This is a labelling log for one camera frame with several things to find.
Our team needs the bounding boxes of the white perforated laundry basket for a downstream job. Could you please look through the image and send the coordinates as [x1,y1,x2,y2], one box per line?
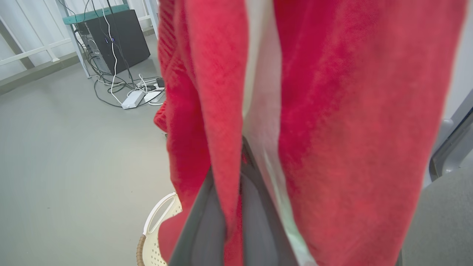
[136,192,183,266]

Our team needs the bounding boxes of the white railing frame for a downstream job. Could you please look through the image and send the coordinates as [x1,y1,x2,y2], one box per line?
[0,0,71,71]

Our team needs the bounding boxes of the red white garment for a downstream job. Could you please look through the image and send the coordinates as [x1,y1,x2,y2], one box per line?
[153,0,468,266]

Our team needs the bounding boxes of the black computer tower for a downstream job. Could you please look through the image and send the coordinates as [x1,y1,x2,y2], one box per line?
[76,9,151,75]

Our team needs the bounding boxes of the teal top table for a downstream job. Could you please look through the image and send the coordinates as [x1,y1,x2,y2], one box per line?
[62,0,159,79]

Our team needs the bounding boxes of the long white computer cable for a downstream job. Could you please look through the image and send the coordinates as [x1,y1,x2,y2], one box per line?
[99,0,125,106]

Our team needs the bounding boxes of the white power adapter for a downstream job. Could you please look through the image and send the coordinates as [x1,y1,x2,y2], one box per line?
[142,88,165,106]

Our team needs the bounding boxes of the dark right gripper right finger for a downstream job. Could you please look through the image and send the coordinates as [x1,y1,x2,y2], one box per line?
[239,136,298,266]

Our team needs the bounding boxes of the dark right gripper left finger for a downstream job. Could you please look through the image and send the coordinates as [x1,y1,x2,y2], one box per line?
[168,166,227,266]

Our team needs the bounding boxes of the wide white partition grey feet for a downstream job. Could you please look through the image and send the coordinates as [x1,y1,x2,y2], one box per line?
[423,0,473,185]

